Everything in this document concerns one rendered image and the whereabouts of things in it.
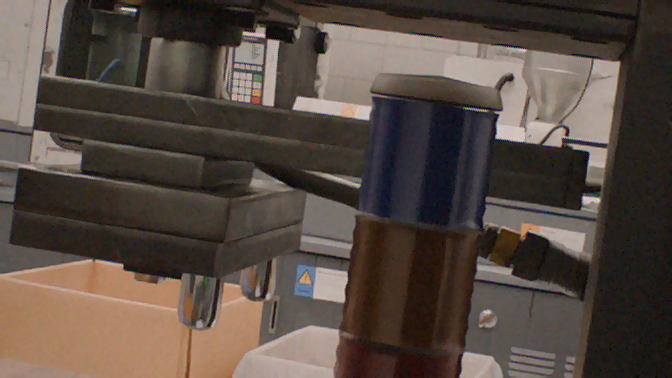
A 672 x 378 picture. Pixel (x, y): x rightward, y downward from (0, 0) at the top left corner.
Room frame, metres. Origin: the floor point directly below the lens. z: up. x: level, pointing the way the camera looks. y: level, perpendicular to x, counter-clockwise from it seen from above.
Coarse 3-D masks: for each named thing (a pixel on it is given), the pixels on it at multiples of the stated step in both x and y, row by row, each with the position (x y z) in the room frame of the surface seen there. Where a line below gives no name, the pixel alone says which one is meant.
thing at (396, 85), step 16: (384, 80) 0.38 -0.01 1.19; (400, 80) 0.38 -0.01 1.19; (416, 80) 0.38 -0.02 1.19; (432, 80) 0.38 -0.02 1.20; (448, 80) 0.38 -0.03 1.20; (400, 96) 0.38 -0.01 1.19; (416, 96) 0.37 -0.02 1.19; (432, 96) 0.37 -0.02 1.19; (448, 96) 0.37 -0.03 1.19; (464, 96) 0.37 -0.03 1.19; (480, 96) 0.38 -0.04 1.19; (496, 96) 0.38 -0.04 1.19
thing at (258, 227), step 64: (192, 64) 0.65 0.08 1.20; (64, 128) 0.63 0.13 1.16; (128, 128) 0.63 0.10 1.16; (192, 128) 0.62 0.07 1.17; (256, 128) 0.62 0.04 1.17; (320, 128) 0.61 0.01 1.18; (64, 192) 0.59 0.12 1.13; (128, 192) 0.59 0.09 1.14; (192, 192) 0.59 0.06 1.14; (256, 192) 0.65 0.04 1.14; (512, 192) 0.60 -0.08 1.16; (576, 192) 0.59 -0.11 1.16; (128, 256) 0.59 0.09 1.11; (192, 256) 0.58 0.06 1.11; (256, 256) 0.65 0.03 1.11; (192, 320) 0.60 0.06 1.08
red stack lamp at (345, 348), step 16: (352, 336) 0.39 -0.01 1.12; (336, 352) 0.39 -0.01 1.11; (352, 352) 0.38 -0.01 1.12; (368, 352) 0.38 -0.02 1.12; (384, 352) 0.37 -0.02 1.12; (400, 352) 0.37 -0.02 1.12; (416, 352) 0.38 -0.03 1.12; (432, 352) 0.38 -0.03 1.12; (448, 352) 0.38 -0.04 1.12; (464, 352) 0.39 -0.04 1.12; (336, 368) 0.39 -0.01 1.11; (352, 368) 0.38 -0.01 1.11; (368, 368) 0.38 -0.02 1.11; (384, 368) 0.37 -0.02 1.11; (400, 368) 0.37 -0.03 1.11; (416, 368) 0.37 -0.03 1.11; (432, 368) 0.38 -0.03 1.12; (448, 368) 0.38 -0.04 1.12
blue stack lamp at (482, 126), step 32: (384, 128) 0.38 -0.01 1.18; (416, 128) 0.38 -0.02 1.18; (448, 128) 0.37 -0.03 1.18; (480, 128) 0.38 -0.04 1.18; (384, 160) 0.38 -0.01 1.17; (416, 160) 0.37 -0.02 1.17; (448, 160) 0.37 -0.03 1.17; (480, 160) 0.38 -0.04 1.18; (384, 192) 0.38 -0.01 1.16; (416, 192) 0.37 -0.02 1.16; (448, 192) 0.38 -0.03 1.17; (480, 192) 0.38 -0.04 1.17; (448, 224) 0.38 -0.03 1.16; (480, 224) 0.39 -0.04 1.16
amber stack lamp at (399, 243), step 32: (384, 224) 0.38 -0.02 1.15; (416, 224) 0.39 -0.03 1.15; (352, 256) 0.39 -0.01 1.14; (384, 256) 0.38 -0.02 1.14; (416, 256) 0.37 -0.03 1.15; (448, 256) 0.38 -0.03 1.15; (352, 288) 0.38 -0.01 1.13; (384, 288) 0.38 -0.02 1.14; (416, 288) 0.37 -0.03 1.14; (448, 288) 0.38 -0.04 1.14; (352, 320) 0.38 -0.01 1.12; (384, 320) 0.38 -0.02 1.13; (416, 320) 0.37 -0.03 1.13; (448, 320) 0.38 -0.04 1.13
